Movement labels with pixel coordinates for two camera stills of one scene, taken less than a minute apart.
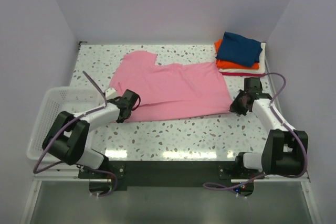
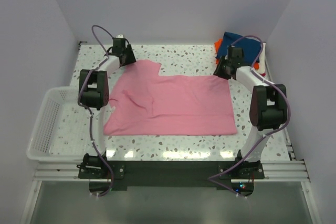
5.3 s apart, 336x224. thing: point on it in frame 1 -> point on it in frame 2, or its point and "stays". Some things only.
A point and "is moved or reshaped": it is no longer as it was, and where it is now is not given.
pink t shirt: [170, 91] is moved or reshaped
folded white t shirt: [262, 63] stays
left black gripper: [119, 120] -> [131, 59]
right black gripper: [234, 107] -> [218, 72]
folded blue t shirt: [239, 49] stays
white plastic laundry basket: [55, 100] stays
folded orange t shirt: [225, 65] stays
